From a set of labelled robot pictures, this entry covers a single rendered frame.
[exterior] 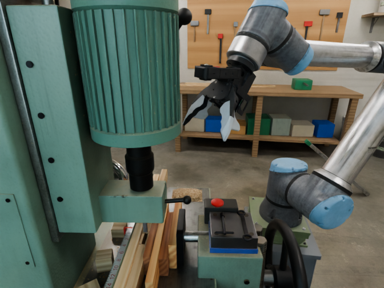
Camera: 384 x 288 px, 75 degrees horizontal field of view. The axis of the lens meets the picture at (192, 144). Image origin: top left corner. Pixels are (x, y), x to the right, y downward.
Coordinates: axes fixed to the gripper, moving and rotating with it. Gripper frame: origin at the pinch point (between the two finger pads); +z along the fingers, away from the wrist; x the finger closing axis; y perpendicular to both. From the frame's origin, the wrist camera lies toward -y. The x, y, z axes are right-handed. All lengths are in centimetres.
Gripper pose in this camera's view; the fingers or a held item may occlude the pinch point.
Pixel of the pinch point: (199, 132)
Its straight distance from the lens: 60.4
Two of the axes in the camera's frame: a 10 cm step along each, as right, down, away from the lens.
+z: -4.6, 8.9, -0.4
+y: 6.4, 3.6, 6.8
